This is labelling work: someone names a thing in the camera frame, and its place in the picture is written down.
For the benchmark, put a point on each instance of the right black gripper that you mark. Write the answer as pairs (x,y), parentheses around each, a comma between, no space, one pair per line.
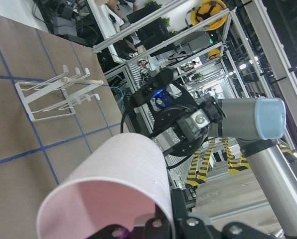
(182,126)

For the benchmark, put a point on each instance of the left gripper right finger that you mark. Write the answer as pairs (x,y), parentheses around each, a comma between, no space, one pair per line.
(199,226)

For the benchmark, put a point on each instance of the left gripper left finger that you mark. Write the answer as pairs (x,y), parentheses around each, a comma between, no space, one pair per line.
(155,227)

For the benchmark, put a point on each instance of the pink plastic cup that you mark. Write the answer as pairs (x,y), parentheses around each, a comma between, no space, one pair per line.
(122,182)

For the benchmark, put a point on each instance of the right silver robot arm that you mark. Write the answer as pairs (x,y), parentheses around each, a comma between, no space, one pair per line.
(256,124)

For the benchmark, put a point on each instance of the yellow hard hat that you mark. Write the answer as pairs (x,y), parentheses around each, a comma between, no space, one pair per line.
(207,9)

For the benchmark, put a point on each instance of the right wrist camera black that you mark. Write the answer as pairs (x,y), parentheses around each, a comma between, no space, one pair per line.
(153,86)

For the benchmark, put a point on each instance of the white wire cup rack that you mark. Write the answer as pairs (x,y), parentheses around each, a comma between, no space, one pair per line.
(57,96)

